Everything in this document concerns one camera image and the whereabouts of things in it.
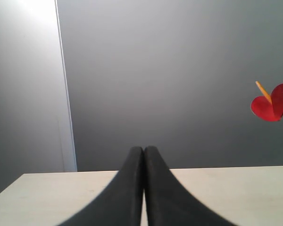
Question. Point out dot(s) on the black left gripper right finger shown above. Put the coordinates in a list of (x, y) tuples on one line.
[(168, 203)]

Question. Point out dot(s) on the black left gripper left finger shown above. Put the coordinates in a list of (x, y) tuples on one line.
[(120, 202)]

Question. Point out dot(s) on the artificial red anthurium plant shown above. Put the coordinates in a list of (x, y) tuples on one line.
[(268, 107)]

